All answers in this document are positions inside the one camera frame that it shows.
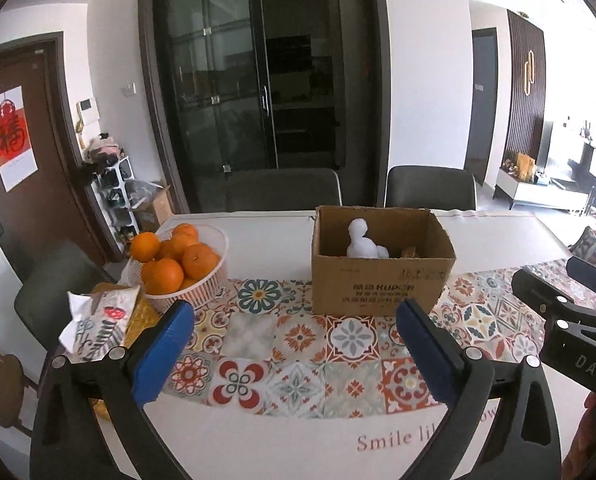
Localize white plush bunny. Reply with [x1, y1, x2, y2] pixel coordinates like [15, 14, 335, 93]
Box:
[347, 218, 389, 259]

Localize beige patterned cloth pouch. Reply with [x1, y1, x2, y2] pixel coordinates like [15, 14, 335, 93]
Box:
[401, 246, 419, 258]

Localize right human hand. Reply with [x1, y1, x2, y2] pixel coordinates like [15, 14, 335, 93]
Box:
[562, 393, 596, 479]

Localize wooden stool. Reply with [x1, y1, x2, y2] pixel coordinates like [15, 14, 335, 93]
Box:
[0, 353, 38, 438]

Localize floral fabric tissue cover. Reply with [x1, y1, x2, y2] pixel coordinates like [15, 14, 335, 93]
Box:
[59, 286, 139, 363]

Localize woven yellow placemat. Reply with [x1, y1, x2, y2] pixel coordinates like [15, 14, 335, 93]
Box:
[89, 282, 161, 424]

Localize dark chair right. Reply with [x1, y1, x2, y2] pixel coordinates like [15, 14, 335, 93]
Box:
[386, 166, 477, 211]

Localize dark side chair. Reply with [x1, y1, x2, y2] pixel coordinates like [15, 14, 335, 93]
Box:
[13, 240, 114, 351]

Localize brown cardboard box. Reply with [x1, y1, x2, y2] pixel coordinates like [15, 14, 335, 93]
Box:
[311, 206, 456, 316]

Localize orange fruit front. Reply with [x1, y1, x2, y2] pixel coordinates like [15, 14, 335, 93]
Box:
[140, 258, 185, 295]

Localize orange fruit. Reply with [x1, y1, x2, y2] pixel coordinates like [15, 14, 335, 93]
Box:
[172, 223, 199, 242]
[182, 243, 221, 281]
[140, 258, 185, 295]
[130, 232, 161, 263]

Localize white fruit basket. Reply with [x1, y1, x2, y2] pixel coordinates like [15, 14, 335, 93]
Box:
[121, 223, 228, 313]

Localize patterned tile table runner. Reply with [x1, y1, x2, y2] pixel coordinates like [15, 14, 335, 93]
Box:
[163, 268, 544, 419]

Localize orange fruit left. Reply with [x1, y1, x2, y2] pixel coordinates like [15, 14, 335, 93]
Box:
[130, 232, 161, 263]

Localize orange fruit right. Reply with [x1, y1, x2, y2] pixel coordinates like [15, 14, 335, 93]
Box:
[182, 243, 221, 281]

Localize orange fruit back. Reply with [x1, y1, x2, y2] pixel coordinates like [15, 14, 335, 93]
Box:
[172, 223, 199, 242]

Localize floor cardboard box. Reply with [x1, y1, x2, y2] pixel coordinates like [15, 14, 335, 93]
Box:
[126, 180, 174, 232]

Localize brown entrance door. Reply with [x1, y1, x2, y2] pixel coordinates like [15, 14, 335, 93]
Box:
[0, 32, 114, 280]

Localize white shoe rack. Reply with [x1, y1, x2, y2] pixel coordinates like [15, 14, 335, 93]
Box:
[94, 156, 139, 254]

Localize red fu poster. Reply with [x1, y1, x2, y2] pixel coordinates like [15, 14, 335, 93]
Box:
[0, 86, 38, 193]

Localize dark chair left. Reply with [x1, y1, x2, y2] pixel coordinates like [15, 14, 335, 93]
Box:
[225, 168, 342, 212]

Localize black glass door cabinet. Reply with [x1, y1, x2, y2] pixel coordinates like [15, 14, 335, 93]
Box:
[138, 0, 388, 212]

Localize gold wall ornament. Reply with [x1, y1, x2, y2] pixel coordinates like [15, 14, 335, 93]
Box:
[522, 49, 536, 96]

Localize wall intercom panel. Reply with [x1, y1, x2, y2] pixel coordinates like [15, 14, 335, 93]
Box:
[76, 98, 100, 126]

